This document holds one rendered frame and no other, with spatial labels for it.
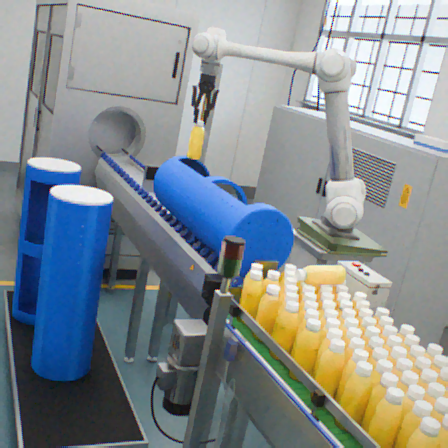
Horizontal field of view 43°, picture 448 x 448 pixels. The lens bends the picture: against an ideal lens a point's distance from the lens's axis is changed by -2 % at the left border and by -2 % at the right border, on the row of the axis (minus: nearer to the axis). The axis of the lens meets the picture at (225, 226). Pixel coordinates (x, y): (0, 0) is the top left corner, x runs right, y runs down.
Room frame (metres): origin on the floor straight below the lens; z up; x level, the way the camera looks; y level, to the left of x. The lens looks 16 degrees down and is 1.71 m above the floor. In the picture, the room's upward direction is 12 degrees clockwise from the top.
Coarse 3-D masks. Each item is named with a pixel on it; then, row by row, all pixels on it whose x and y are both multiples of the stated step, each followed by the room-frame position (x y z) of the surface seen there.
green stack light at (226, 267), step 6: (222, 258) 1.49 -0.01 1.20; (228, 258) 1.49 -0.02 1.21; (222, 264) 1.49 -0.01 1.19; (228, 264) 1.48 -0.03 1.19; (234, 264) 1.49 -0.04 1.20; (240, 264) 1.50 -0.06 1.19; (216, 270) 1.51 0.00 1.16; (222, 270) 1.49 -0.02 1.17; (228, 270) 1.48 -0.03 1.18; (234, 270) 1.49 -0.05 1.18; (228, 276) 1.48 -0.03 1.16; (234, 276) 1.49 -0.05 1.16
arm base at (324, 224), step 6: (312, 222) 2.69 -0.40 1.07; (318, 222) 2.67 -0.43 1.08; (324, 222) 2.63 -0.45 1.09; (324, 228) 2.60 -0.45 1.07; (330, 228) 2.59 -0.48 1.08; (336, 228) 2.59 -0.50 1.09; (330, 234) 2.55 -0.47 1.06; (336, 234) 2.56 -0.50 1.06; (342, 234) 2.58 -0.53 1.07; (348, 234) 2.60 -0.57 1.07; (354, 234) 2.63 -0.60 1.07
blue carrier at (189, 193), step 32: (192, 160) 2.85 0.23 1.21; (160, 192) 2.67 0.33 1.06; (192, 192) 2.39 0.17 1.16; (224, 192) 2.26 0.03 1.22; (192, 224) 2.31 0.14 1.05; (224, 224) 2.07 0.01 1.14; (256, 224) 2.05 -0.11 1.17; (288, 224) 2.11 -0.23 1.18; (256, 256) 2.06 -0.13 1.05; (288, 256) 2.13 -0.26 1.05
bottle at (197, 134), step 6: (198, 126) 2.73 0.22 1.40; (192, 132) 2.73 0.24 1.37; (198, 132) 2.72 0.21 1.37; (204, 132) 2.74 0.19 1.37; (192, 138) 2.72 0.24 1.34; (198, 138) 2.72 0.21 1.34; (192, 144) 2.72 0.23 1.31; (198, 144) 2.72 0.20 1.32; (192, 150) 2.72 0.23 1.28; (198, 150) 2.72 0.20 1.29; (192, 156) 2.71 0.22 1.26; (198, 156) 2.73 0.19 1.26
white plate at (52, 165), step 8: (32, 160) 2.92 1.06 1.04; (40, 160) 2.95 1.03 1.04; (48, 160) 2.99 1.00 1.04; (56, 160) 3.03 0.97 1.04; (64, 160) 3.07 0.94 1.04; (40, 168) 2.81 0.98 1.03; (48, 168) 2.81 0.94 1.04; (56, 168) 2.85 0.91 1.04; (64, 168) 2.88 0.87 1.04; (72, 168) 2.92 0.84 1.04; (80, 168) 2.97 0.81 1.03
